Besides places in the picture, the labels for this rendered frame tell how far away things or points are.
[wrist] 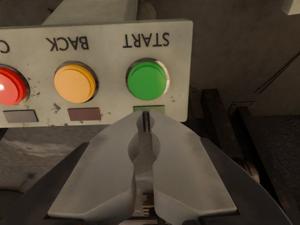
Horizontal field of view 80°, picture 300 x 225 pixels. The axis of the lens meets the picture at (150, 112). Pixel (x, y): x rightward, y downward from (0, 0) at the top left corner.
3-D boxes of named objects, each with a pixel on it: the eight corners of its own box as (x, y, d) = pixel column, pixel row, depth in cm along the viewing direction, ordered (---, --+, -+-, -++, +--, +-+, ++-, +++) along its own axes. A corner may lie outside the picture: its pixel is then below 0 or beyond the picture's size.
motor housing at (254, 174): (218, 102, 107) (252, 198, 72) (181, 104, 108) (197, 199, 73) (223, 85, 98) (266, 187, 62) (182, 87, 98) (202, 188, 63)
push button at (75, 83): (100, 96, 21) (96, 103, 19) (66, 97, 21) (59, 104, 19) (93, 61, 19) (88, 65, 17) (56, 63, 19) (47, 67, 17)
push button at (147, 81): (166, 94, 20) (167, 101, 19) (131, 95, 21) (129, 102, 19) (166, 58, 19) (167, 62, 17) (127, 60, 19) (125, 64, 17)
